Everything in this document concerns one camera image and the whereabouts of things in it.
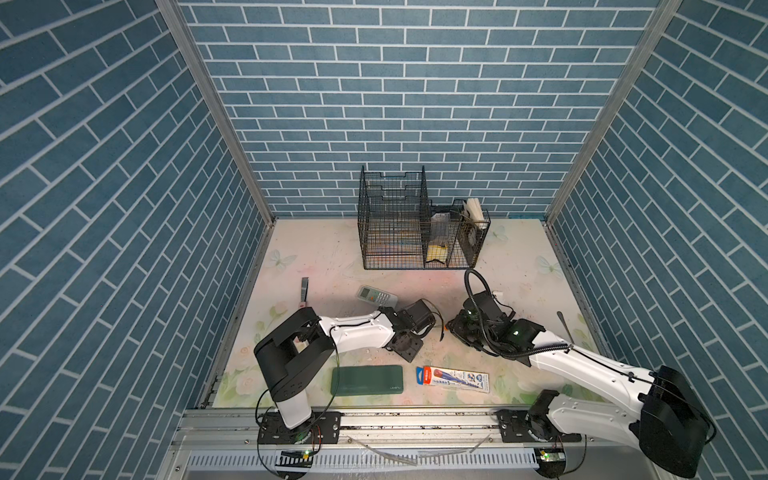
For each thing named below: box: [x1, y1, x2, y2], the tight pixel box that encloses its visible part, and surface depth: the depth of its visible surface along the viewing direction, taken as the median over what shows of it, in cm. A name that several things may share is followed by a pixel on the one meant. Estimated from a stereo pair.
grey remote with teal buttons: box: [356, 285, 398, 307], surface depth 98 cm
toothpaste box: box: [416, 366, 490, 394], surface depth 82 cm
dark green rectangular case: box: [330, 365, 404, 396], surface depth 82 cm
